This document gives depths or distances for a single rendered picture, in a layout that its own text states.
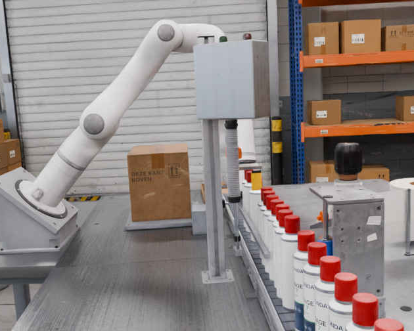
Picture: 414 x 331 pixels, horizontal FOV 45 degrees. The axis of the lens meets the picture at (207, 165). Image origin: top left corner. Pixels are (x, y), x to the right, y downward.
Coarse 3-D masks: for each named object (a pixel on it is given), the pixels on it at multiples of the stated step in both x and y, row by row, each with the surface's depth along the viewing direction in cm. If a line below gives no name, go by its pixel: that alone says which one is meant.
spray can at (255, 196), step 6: (252, 192) 152; (258, 192) 152; (252, 198) 153; (258, 198) 152; (252, 204) 153; (252, 210) 153; (252, 216) 154; (252, 222) 154; (258, 228) 154; (258, 234) 154; (252, 240) 155
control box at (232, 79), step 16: (208, 48) 124; (224, 48) 122; (240, 48) 120; (256, 48) 120; (208, 64) 125; (224, 64) 123; (240, 64) 120; (256, 64) 120; (208, 80) 126; (224, 80) 123; (240, 80) 121; (256, 80) 120; (208, 96) 126; (224, 96) 124; (240, 96) 122; (256, 96) 121; (208, 112) 127; (224, 112) 125; (240, 112) 122; (256, 112) 121
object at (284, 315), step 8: (232, 208) 200; (240, 216) 187; (240, 224) 177; (248, 240) 158; (248, 248) 150; (256, 248) 150; (256, 256) 143; (256, 264) 137; (264, 272) 131; (264, 280) 125; (272, 288) 120; (272, 296) 116; (280, 304) 111; (280, 312) 108; (288, 312) 107; (288, 320) 103; (288, 328) 100
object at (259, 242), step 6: (240, 204) 171; (240, 210) 166; (246, 216) 155; (246, 222) 151; (252, 228) 142; (252, 234) 139; (258, 240) 131; (258, 246) 130; (264, 246) 126; (264, 252) 122; (264, 258) 121
